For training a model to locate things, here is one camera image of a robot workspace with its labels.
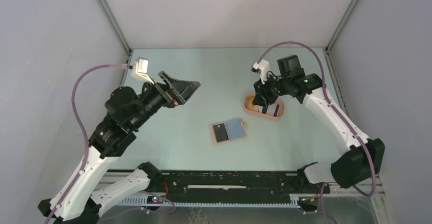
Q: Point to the pink oval tray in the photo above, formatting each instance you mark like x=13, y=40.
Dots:
x=281, y=112

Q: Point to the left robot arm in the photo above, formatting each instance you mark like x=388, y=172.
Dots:
x=127, y=111

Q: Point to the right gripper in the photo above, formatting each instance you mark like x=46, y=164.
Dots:
x=262, y=93

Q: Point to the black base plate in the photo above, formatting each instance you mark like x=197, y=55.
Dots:
x=234, y=187

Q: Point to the beige leather card holder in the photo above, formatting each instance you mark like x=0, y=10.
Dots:
x=237, y=129

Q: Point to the gold credit card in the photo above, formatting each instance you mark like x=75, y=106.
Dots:
x=250, y=106

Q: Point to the white credit card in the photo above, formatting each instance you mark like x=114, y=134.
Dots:
x=272, y=110

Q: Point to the black credit card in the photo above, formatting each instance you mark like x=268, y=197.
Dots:
x=220, y=133

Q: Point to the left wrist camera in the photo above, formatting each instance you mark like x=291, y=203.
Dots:
x=140, y=71

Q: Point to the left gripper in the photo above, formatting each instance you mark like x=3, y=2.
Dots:
x=177, y=91

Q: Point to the aluminium frame rail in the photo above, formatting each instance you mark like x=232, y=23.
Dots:
x=142, y=199

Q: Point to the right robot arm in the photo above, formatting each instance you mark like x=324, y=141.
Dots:
x=361, y=157

